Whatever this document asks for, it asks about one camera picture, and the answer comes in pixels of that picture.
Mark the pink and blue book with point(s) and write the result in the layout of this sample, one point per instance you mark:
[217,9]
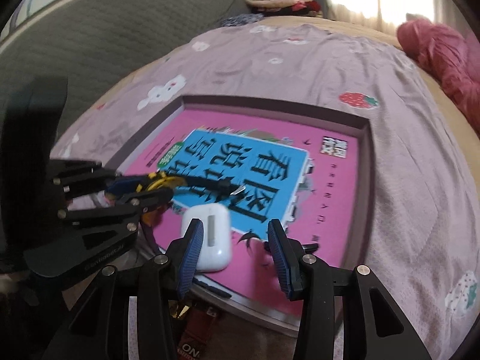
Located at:
[330,195]

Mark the black and yellow watch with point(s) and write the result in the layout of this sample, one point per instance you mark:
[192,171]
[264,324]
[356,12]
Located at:
[210,184]

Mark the grey plush item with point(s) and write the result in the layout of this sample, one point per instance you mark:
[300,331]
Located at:
[413,18]

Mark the purple printed bed sheet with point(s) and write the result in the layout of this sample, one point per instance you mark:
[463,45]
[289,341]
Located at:
[262,63]

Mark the grey quilted headboard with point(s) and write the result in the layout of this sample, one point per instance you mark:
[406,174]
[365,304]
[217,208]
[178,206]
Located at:
[112,45]

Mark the pink quilt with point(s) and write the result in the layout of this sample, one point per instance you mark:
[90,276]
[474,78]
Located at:
[450,60]

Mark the dark patterned cloth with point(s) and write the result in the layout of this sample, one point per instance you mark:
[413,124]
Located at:
[240,20]

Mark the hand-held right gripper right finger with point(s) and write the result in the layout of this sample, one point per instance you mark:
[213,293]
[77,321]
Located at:
[279,258]

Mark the white earbud case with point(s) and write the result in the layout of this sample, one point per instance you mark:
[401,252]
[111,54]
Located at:
[213,232]

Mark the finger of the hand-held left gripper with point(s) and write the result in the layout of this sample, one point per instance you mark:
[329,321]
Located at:
[112,212]
[86,178]

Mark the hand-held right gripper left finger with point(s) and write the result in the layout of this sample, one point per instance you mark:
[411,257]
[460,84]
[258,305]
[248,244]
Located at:
[191,258]

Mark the red lighter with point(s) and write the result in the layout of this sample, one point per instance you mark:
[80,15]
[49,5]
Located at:
[195,330]

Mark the shallow cardboard box tray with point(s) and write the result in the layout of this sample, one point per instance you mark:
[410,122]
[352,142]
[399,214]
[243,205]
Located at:
[262,103]

